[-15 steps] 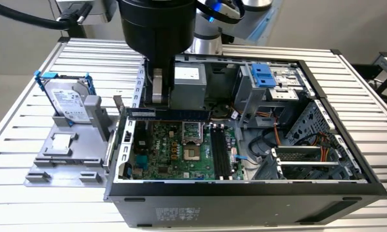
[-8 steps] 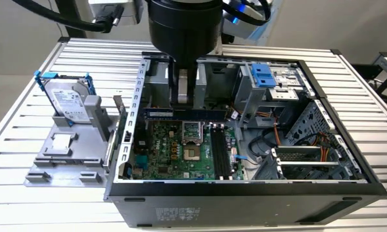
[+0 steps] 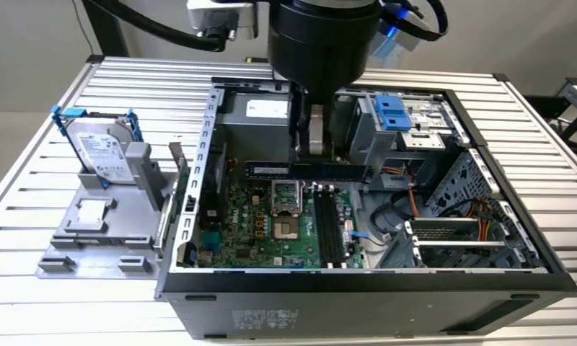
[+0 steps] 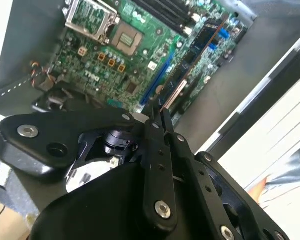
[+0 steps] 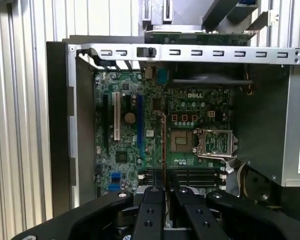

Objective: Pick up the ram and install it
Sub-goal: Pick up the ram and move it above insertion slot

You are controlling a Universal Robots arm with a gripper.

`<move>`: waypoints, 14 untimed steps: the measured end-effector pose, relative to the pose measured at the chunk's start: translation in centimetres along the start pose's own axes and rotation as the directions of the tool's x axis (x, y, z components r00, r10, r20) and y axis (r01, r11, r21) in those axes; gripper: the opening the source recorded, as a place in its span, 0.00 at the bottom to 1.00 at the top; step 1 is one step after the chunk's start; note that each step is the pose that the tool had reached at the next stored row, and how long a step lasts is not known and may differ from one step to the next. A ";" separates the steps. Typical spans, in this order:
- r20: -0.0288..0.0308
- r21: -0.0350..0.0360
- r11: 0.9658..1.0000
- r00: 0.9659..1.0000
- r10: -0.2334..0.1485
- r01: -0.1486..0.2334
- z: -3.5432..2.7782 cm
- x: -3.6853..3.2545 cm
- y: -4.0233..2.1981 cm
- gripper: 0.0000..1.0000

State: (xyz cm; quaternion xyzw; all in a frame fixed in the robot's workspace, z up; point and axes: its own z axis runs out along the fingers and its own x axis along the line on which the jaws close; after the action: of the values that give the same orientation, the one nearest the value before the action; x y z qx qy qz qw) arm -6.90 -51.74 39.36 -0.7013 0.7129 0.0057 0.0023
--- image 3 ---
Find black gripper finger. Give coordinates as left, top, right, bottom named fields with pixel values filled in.
left=290, top=84, right=341, bottom=165

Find RAM stick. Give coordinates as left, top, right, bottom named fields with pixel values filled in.
left=242, top=161, right=372, bottom=185

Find black RAM slot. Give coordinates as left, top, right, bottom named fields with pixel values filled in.
left=325, top=183, right=342, bottom=269
left=330, top=183, right=349, bottom=269
left=320, top=183, right=337, bottom=269
left=313, top=183, right=330, bottom=269

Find grey power supply unit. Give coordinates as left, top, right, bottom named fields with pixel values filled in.
left=214, top=92, right=292, bottom=165

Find blue disk carrier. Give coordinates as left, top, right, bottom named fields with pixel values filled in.
left=372, top=94, right=410, bottom=133

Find silver disk bay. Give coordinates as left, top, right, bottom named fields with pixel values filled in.
left=350, top=92, right=468, bottom=188

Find metal socket cover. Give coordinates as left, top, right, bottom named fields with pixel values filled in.
left=272, top=179, right=302, bottom=214

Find CPU socket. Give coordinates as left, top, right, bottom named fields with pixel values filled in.
left=270, top=212, right=302, bottom=243

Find green motherboard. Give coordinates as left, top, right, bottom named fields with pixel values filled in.
left=194, top=172, right=366, bottom=270

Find hard disk in blue carrier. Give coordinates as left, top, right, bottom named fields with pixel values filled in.
left=50, top=104, right=144, bottom=188

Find grey parts rack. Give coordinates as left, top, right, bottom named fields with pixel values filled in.
left=36, top=142, right=184, bottom=280

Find black open PC case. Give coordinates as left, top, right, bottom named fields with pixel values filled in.
left=153, top=76, right=577, bottom=342

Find silver CPU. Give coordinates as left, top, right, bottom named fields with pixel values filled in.
left=76, top=201, right=105, bottom=221

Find orange power wire bundle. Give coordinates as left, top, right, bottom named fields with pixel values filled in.
left=382, top=162, right=408, bottom=180

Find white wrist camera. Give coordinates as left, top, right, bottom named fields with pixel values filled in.
left=186, top=0, right=261, bottom=40

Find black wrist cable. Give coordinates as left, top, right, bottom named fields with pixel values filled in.
left=378, top=0, right=450, bottom=43

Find black looped wire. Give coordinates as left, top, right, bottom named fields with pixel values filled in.
left=368, top=201, right=409, bottom=237

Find graphics card with silver bracket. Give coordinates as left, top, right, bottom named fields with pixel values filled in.
left=153, top=141, right=194, bottom=257

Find black camera cable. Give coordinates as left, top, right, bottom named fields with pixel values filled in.
left=84, top=0, right=225, bottom=53

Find red yellow power wires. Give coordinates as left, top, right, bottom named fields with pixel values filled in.
left=464, top=196, right=496, bottom=243

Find black upright post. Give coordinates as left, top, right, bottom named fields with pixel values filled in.
left=81, top=0, right=129, bottom=57

